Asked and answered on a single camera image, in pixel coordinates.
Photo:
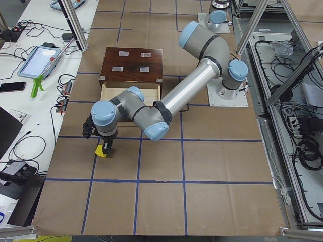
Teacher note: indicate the yellow block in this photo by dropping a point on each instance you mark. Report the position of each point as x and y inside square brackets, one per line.
[99, 151]

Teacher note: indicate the aluminium frame post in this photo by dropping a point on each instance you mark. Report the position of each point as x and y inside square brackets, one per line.
[74, 24]

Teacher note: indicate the dark wooden drawer cabinet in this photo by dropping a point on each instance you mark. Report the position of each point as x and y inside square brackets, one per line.
[139, 65]

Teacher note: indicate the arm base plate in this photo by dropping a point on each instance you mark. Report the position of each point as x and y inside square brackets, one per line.
[205, 21]
[219, 96]

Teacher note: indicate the black smartphone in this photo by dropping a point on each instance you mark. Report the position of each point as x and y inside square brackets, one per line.
[12, 86]

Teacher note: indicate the green handled grabber tool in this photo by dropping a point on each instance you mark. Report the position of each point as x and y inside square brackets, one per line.
[37, 82]

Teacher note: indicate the blue teach pendant tablet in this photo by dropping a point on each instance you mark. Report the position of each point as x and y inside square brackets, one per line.
[38, 60]

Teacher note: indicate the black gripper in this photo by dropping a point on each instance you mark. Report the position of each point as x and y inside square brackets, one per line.
[107, 140]

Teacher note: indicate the light wooden drawer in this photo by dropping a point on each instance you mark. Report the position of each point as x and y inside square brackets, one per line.
[128, 103]

